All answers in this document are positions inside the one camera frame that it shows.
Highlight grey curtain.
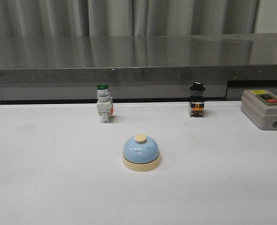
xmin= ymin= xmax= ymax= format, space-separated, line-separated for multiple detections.
xmin=0 ymin=0 xmax=277 ymax=38

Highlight grey push button switch box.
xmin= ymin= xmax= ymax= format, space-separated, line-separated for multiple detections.
xmin=241 ymin=90 xmax=277 ymax=130

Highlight grey stone counter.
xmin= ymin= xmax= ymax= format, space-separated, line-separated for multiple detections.
xmin=0 ymin=34 xmax=277 ymax=103

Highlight green pushbutton switch white body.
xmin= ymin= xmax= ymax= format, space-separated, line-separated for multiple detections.
xmin=97 ymin=83 xmax=113 ymax=123

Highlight blue and cream desk bell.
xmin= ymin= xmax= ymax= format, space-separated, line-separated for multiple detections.
xmin=122 ymin=134 xmax=161 ymax=172

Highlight black rotary selector switch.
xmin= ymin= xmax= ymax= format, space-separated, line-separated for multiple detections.
xmin=188 ymin=82 xmax=206 ymax=117

